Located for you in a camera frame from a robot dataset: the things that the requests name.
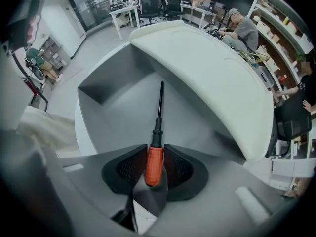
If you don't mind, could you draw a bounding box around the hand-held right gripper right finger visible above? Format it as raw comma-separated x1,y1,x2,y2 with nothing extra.
163,143,209,202

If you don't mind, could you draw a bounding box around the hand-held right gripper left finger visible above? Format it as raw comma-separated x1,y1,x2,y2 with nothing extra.
101,144,148,195

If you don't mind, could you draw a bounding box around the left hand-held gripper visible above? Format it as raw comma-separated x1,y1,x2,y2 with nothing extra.
0,0,47,130

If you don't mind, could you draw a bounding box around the orange handled screwdriver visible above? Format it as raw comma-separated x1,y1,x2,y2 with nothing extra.
144,80,165,188

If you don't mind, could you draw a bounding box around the small grey shelf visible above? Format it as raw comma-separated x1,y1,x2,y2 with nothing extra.
39,35,68,71

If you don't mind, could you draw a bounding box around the black framed glass door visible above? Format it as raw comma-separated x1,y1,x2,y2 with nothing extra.
68,0,112,32

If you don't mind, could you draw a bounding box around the cream cloth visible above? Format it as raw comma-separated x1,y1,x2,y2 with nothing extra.
16,105,80,158

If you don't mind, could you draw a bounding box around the white desk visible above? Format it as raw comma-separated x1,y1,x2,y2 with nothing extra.
180,3,218,30
109,4,139,41

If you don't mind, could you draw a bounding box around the black office chair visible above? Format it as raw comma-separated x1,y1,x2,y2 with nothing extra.
265,97,312,158
137,0,161,26
164,0,185,21

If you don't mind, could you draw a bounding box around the green potted plant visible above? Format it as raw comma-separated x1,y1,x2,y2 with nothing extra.
294,51,306,64

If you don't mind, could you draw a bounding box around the white shelving unit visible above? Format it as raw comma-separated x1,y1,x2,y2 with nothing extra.
246,0,316,197

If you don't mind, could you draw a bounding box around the black metal trolley frame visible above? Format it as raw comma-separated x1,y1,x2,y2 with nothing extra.
13,52,49,112

